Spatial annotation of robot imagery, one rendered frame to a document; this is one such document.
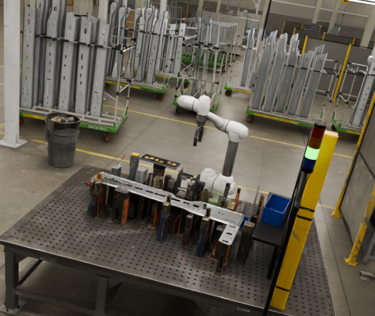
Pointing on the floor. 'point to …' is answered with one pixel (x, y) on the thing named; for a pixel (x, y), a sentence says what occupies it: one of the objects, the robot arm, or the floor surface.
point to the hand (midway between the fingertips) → (197, 142)
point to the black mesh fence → (285, 238)
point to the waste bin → (61, 138)
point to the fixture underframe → (111, 281)
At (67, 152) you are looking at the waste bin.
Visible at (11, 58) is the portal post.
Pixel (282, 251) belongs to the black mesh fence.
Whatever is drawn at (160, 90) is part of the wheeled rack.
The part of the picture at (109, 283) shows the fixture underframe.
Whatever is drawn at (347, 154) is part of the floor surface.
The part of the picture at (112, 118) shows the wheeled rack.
